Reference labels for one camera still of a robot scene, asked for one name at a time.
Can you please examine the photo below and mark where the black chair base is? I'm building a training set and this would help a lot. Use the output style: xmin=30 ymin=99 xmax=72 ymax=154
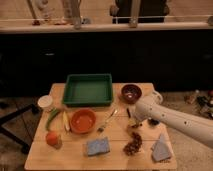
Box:
xmin=0 ymin=104 xmax=39 ymax=154

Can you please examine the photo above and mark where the bunch of red grapes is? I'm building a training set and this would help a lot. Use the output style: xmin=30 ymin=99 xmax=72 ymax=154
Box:
xmin=123 ymin=132 xmax=142 ymax=156

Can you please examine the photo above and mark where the orange-red bowl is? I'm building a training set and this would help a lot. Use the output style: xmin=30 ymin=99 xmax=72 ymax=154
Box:
xmin=69 ymin=109 xmax=96 ymax=134

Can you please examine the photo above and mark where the white cup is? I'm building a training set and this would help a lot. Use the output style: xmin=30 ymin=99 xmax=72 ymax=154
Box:
xmin=37 ymin=95 xmax=53 ymax=112

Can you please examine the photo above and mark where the orange fruit toy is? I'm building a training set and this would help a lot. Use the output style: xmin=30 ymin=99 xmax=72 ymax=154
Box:
xmin=46 ymin=131 xmax=62 ymax=149

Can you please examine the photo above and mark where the blue sponge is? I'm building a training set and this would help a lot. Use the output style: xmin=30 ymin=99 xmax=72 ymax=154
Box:
xmin=86 ymin=137 xmax=110 ymax=156

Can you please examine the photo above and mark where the grey folded cloth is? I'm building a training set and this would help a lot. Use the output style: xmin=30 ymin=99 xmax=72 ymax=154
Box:
xmin=151 ymin=134 xmax=172 ymax=162

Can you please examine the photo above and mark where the green pepper toy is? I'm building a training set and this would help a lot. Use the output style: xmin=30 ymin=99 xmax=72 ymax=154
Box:
xmin=45 ymin=108 xmax=60 ymax=131

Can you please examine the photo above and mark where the green plastic tray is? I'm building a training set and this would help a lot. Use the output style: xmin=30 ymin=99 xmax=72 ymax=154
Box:
xmin=62 ymin=74 xmax=113 ymax=107

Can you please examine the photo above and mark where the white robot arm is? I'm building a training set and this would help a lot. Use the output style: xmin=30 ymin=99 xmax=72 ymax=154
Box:
xmin=133 ymin=91 xmax=213 ymax=149

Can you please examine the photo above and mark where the brown whiteboard eraser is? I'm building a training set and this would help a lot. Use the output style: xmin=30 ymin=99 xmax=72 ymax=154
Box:
xmin=126 ymin=109 xmax=142 ymax=128

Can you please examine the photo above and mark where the dark red bowl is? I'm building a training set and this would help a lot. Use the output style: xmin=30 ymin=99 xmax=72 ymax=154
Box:
xmin=121 ymin=84 xmax=142 ymax=104

